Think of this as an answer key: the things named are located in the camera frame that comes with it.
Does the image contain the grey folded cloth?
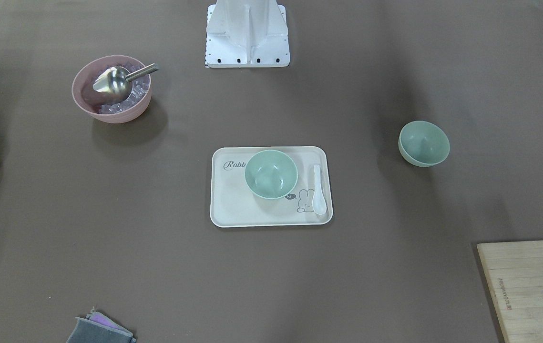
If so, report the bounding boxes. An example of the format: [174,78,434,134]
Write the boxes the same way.
[66,318,137,343]

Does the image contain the wooden cutting board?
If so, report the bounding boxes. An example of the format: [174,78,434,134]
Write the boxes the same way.
[477,240,543,343]

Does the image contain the metal ice scoop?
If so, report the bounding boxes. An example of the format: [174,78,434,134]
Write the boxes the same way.
[92,63,160,96]

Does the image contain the purple cloth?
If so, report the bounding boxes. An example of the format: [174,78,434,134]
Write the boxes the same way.
[85,308,133,336]

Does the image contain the green bowl on tray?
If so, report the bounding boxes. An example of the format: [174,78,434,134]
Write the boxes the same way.
[245,149,299,200]

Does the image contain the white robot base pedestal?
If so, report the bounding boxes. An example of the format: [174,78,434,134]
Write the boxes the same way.
[205,0,290,68]

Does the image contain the cream rabbit tray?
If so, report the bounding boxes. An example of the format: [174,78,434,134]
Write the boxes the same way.
[210,146,334,228]

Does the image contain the clear ice cubes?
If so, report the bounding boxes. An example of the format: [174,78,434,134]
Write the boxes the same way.
[91,65,147,115]

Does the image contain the white ceramic spoon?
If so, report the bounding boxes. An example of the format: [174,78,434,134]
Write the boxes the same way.
[312,164,327,215]

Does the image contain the pink bowl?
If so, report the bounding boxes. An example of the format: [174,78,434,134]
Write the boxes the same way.
[72,55,152,123]

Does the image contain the green bowl robot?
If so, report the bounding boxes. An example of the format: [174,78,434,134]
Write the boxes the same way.
[398,120,451,167]

